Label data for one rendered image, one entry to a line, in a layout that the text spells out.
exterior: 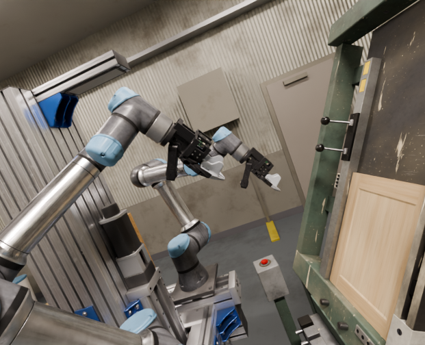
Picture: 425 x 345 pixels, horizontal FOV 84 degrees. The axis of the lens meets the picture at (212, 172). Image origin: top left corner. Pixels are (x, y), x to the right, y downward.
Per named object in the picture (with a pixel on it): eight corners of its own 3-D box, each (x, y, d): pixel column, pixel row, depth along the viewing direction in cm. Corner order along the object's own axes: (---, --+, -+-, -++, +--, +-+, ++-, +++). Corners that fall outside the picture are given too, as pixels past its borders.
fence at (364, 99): (327, 274, 111) (318, 272, 110) (373, 62, 100) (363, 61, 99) (332, 280, 106) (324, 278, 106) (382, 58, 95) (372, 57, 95)
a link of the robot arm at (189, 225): (187, 258, 124) (131, 170, 125) (202, 242, 137) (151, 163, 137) (203, 252, 118) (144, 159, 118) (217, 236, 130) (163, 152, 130)
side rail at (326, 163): (314, 251, 136) (295, 248, 135) (356, 50, 123) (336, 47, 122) (319, 256, 130) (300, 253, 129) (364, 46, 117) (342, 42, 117)
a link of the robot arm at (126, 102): (102, 116, 60) (121, 93, 64) (140, 141, 64) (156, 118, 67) (105, 102, 54) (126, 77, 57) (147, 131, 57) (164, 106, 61)
